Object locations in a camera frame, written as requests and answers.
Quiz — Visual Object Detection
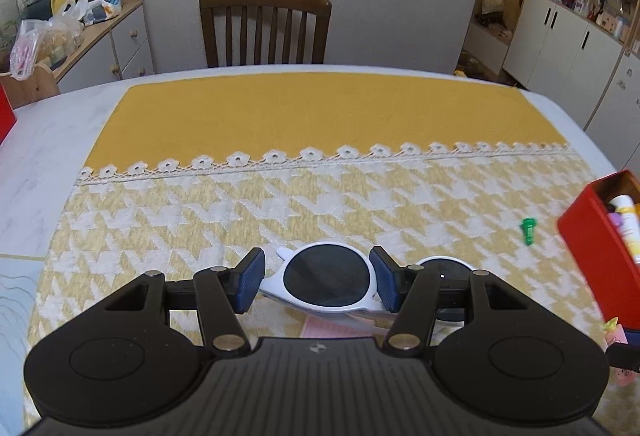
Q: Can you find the pink small bottle toy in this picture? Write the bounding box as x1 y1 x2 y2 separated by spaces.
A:
603 317 634 386

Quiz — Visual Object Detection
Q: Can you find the red metal tin box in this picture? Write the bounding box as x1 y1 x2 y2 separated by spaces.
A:
556 169 639 330

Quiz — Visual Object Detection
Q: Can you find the white yellow supplement bottle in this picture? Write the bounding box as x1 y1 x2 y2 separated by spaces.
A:
610 194 640 265

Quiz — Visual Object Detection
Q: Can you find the pink ridged eraser block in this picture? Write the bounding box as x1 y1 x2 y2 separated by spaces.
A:
300 315 390 338

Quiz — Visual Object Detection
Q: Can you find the yellow houndstooth table runner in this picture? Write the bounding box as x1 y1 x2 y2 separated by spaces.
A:
22 72 640 432

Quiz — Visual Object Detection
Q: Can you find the green small peg toy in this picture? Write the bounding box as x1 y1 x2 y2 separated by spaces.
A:
520 217 537 246

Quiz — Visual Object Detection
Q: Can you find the white drawer cabinet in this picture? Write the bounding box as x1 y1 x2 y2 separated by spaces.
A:
0 0 156 110

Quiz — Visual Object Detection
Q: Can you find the red gift box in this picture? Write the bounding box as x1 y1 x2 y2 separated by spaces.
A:
0 86 16 142

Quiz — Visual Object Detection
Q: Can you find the brown wooden chair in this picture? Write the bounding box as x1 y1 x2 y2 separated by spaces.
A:
198 0 332 68

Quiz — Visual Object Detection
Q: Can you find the clear plastic bag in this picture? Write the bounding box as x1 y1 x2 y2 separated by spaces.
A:
10 15 84 80

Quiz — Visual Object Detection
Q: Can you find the white wall cabinet unit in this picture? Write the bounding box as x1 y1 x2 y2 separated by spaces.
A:
460 0 639 171

